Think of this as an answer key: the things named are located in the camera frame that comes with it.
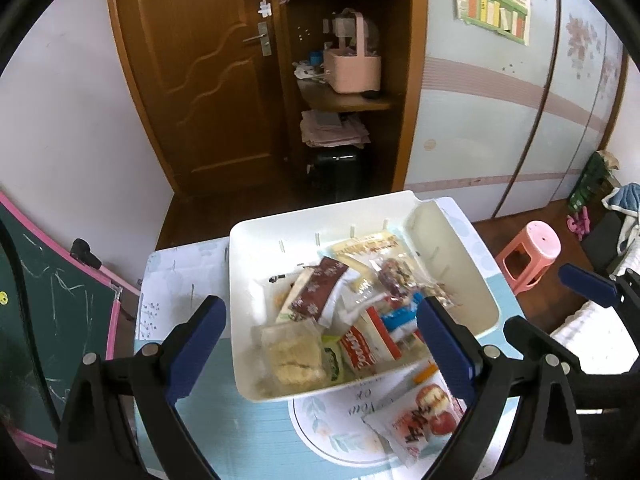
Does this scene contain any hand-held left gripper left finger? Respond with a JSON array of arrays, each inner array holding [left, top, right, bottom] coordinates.
[[54, 295, 228, 480]]

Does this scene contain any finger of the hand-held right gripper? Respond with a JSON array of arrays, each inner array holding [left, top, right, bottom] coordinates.
[[503, 316, 640, 376], [558, 263, 640, 311]]

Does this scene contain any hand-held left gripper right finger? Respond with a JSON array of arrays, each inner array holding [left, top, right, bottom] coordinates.
[[415, 297, 585, 480]]

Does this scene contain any white plastic bin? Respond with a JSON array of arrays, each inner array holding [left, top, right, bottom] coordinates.
[[229, 190, 501, 403]]

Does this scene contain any small orange wrapped snack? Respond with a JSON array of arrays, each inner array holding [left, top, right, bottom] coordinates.
[[412, 364, 441, 387]]

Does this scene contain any checked white blanket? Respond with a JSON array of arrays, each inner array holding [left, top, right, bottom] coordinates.
[[550, 302, 640, 361]]

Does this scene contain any blue white snack packet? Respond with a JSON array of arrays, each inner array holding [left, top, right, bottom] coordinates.
[[380, 305, 427, 348]]

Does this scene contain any pink toy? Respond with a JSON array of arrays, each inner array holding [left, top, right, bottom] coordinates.
[[566, 211, 592, 239]]

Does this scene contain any red fruit print packet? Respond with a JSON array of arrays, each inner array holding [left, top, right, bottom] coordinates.
[[361, 382, 467, 467]]

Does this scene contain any pink plastic stool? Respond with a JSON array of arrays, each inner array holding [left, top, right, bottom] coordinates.
[[494, 220, 562, 295]]

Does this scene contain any red white striped packet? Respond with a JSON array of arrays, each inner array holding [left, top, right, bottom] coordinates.
[[339, 307, 403, 378]]

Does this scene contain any clear mixed nut packet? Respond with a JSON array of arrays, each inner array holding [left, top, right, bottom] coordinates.
[[375, 256, 451, 308]]

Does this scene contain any blue cloth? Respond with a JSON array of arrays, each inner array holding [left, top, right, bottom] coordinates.
[[601, 186, 640, 256]]

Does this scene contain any pale cake snack packet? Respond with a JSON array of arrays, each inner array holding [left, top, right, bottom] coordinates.
[[259, 321, 331, 397]]

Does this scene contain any green box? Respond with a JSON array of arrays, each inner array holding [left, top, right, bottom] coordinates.
[[569, 151, 618, 211]]

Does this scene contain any small printed table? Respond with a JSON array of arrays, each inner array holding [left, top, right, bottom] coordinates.
[[134, 197, 526, 480]]

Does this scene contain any beige cracker packet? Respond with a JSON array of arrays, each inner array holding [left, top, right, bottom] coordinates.
[[320, 229, 412, 293]]

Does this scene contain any brown snack packet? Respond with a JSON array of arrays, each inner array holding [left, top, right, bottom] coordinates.
[[289, 256, 362, 322]]

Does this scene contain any black chalkboard clamp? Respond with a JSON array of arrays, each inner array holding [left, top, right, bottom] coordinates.
[[70, 238, 102, 268]]

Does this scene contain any black container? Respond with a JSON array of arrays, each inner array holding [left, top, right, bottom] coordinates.
[[306, 147, 372, 200]]

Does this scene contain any floral sliding wardrobe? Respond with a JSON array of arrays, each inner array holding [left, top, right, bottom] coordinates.
[[402, 0, 628, 221]]

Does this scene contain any folded pink cloth pile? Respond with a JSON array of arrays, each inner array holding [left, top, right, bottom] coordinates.
[[300, 109, 372, 150]]

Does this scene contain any brown wooden door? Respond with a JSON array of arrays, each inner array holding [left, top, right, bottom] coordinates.
[[105, 0, 301, 196]]

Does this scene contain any wooden corner shelf unit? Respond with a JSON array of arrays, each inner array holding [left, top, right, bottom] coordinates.
[[272, 0, 431, 196]]

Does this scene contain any white crumpled tissue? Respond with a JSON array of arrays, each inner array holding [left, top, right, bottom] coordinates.
[[292, 60, 326, 81]]

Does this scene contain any green chalkboard pink frame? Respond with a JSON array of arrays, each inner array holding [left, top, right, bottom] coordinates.
[[0, 192, 141, 451]]

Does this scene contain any pink handled basket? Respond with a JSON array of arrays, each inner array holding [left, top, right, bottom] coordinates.
[[322, 8, 383, 96]]

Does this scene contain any wall poster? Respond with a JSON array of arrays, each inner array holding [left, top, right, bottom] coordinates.
[[452, 0, 532, 46]]

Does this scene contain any silver door handle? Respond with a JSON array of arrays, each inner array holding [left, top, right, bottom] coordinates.
[[242, 21, 273, 56]]

